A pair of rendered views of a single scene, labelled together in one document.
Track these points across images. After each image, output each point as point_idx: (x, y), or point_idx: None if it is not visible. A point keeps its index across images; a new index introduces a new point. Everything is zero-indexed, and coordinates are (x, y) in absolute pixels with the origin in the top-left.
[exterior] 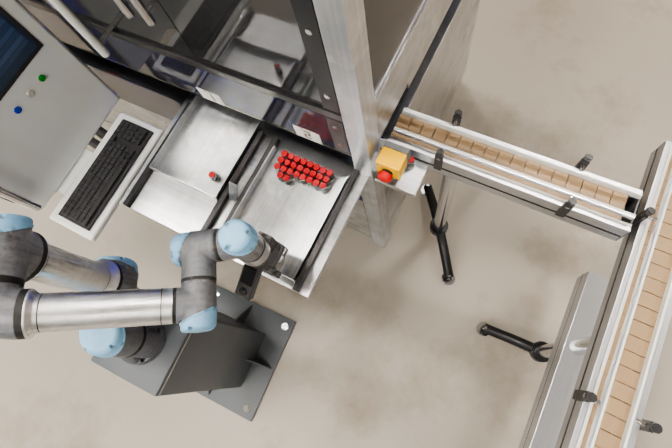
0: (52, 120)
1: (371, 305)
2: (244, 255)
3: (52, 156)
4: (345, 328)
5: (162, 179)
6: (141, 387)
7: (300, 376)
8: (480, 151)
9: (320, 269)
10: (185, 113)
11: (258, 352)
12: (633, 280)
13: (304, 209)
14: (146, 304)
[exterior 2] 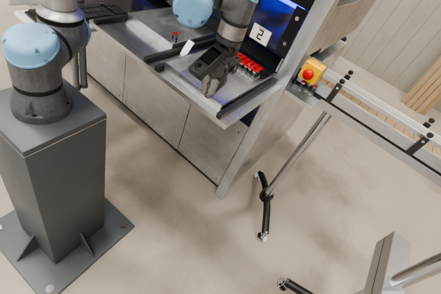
0: None
1: (200, 235)
2: (246, 1)
3: None
4: (174, 246)
5: (131, 25)
6: (12, 139)
7: (117, 274)
8: (358, 100)
9: (240, 115)
10: (166, 8)
11: (89, 239)
12: None
13: (234, 81)
14: None
